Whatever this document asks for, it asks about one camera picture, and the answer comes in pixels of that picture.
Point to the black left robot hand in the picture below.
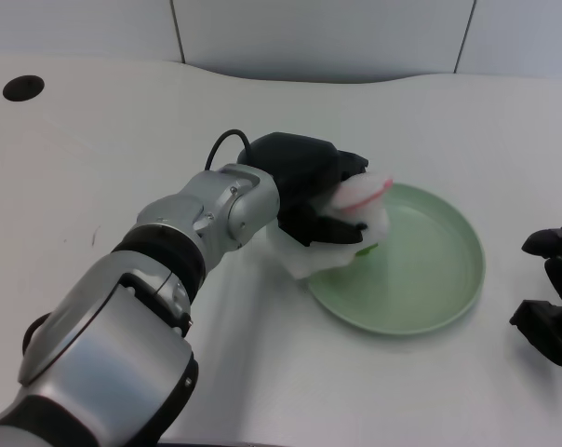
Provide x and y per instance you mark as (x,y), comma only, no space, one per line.
(304,186)

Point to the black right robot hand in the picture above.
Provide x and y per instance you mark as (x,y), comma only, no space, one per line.
(548,298)

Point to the white rabbit doll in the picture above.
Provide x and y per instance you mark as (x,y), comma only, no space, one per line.
(355,205)

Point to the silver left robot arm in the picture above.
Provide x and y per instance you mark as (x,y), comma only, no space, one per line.
(123,307)

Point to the green round plate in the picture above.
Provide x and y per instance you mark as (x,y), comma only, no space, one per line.
(411,270)

